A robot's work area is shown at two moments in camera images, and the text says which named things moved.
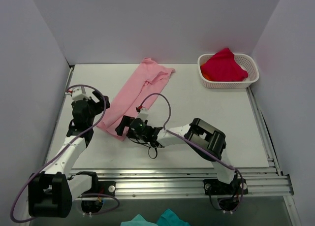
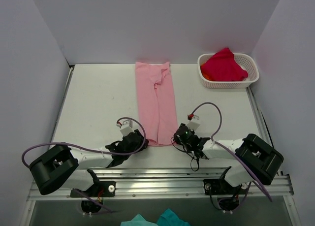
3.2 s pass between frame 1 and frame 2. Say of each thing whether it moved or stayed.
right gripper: moved
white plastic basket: stayed
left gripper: moved
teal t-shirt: stayed
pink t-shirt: moved
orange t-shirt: stayed
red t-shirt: stayed
